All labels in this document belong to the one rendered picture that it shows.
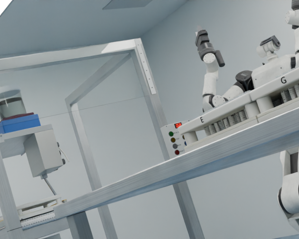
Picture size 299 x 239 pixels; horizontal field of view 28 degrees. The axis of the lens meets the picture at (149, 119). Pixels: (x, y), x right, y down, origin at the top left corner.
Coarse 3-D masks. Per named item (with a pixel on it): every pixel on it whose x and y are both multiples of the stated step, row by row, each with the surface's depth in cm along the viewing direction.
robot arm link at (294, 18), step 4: (296, 0) 284; (292, 4) 286; (296, 4) 284; (292, 8) 287; (296, 8) 285; (288, 12) 285; (292, 12) 283; (296, 12) 283; (288, 16) 284; (292, 16) 283; (296, 16) 283; (288, 20) 284; (292, 20) 283; (296, 20) 283; (292, 24) 286; (296, 24) 285; (292, 28) 292; (296, 28) 291
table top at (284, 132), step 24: (264, 120) 94; (288, 120) 90; (216, 144) 103; (240, 144) 99; (264, 144) 95; (288, 144) 143; (168, 168) 115; (192, 168) 110; (216, 168) 155; (96, 192) 138; (120, 192) 130; (144, 192) 162
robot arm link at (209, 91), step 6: (210, 78) 319; (204, 84) 319; (210, 84) 317; (204, 90) 317; (210, 90) 315; (204, 96) 315; (210, 96) 311; (204, 102) 314; (210, 102) 310; (204, 108) 316; (210, 108) 312
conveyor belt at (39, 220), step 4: (48, 212) 302; (52, 212) 303; (36, 216) 299; (40, 216) 299; (44, 216) 300; (48, 216) 300; (52, 216) 301; (24, 220) 295; (28, 220) 296; (32, 220) 296; (36, 220) 297; (40, 220) 298; (44, 220) 299; (48, 220) 300; (52, 220) 302; (24, 224) 294; (28, 224) 295; (32, 224) 296; (36, 224) 297; (40, 224) 299; (4, 228) 318; (24, 228) 294; (28, 228) 296
